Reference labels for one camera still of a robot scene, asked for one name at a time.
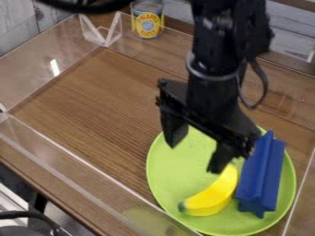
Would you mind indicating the clear acrylic enclosure wall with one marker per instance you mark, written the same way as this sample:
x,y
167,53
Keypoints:
x,y
80,121

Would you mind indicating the clear acrylic corner bracket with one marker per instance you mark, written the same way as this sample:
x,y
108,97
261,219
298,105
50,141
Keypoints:
x,y
102,35

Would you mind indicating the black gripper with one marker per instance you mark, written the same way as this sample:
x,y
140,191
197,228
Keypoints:
x,y
206,103

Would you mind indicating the green round plate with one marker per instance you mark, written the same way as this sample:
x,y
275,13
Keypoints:
x,y
177,176

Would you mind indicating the yellow toy banana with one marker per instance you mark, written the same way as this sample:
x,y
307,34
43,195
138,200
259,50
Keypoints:
x,y
213,199

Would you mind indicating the black metal table stand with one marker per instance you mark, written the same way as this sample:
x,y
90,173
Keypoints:
x,y
39,223

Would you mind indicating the blue star-shaped block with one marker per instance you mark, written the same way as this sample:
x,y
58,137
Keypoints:
x,y
258,188

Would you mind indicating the yellow labelled tin can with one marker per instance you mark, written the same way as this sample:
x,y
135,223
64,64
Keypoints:
x,y
148,18

